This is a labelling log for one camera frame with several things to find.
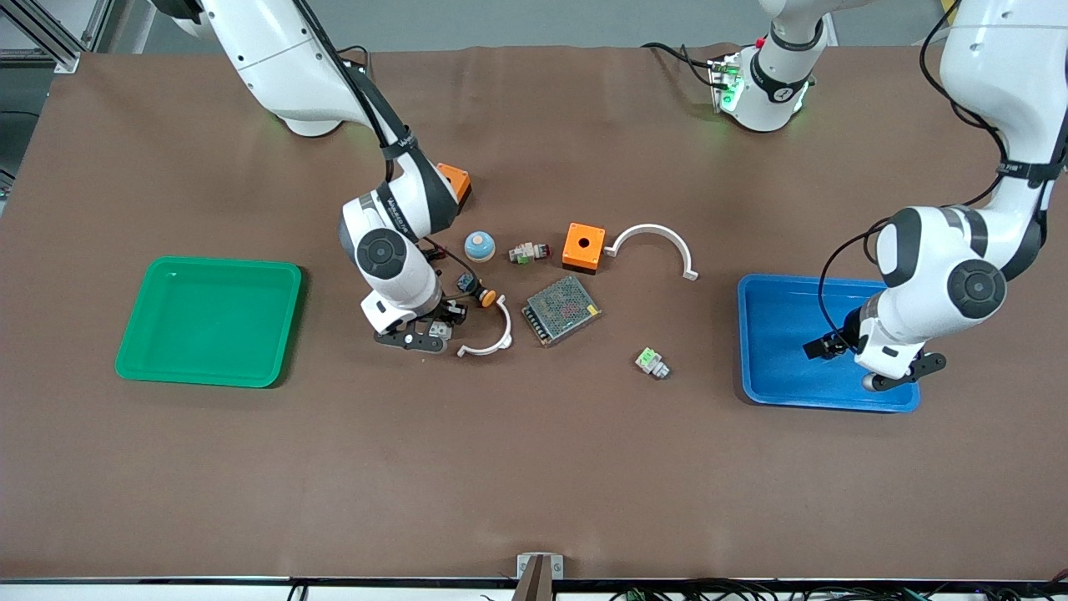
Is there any blue plastic tray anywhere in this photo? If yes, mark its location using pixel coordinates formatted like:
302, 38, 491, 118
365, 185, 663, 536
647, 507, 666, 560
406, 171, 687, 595
738, 274, 921, 414

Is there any metal table edge bracket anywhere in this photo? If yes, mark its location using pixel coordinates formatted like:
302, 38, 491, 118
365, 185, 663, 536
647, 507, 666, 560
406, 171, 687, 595
516, 553, 564, 601

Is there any orange button box, centre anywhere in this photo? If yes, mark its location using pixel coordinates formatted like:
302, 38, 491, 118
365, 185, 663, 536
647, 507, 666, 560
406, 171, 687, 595
562, 222, 607, 275

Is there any orange button box, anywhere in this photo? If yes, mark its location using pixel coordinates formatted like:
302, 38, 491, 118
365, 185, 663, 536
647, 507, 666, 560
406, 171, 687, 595
436, 163, 472, 210
562, 222, 607, 275

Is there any black cable bundle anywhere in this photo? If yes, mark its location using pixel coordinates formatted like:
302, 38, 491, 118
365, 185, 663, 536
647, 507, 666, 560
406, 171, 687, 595
609, 576, 1068, 601

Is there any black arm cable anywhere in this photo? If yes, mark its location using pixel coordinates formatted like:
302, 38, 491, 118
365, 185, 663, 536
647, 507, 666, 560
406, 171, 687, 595
819, 0, 1068, 335
294, 0, 418, 164

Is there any green plastic tray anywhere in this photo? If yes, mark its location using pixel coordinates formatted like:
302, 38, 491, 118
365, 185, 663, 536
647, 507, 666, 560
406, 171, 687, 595
115, 255, 303, 389

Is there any small white half-ring clamp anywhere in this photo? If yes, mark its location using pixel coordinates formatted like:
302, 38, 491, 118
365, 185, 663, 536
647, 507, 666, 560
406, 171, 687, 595
456, 296, 513, 358

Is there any black left base cable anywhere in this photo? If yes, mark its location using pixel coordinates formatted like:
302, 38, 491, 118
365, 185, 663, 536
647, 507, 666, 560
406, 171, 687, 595
641, 42, 720, 88

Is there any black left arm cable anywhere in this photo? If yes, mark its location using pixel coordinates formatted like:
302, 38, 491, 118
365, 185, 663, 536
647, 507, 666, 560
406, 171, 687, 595
819, 0, 1068, 335

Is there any brown table mat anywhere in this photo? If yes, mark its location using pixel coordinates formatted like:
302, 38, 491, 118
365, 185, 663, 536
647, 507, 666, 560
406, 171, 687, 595
0, 43, 1068, 581

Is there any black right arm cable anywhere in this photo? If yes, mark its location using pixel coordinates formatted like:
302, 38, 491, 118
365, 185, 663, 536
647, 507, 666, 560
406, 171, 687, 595
294, 0, 418, 164

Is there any metal mesh power supply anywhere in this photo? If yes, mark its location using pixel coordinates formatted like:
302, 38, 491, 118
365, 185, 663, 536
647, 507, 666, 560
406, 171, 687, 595
521, 275, 602, 347

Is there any orange-headed black push button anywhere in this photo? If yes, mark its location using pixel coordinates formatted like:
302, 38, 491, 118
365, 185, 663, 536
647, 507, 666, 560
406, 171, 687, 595
456, 274, 498, 308

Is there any large white half-ring clamp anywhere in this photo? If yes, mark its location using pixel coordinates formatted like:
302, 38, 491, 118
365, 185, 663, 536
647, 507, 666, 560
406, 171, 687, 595
604, 224, 699, 281

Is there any aluminium frame profile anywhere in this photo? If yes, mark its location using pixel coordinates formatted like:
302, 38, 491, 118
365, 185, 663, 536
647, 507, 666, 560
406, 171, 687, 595
0, 0, 111, 73

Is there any orange button box, far left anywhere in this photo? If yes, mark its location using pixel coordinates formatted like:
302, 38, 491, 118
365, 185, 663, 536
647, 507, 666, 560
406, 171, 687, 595
436, 163, 472, 210

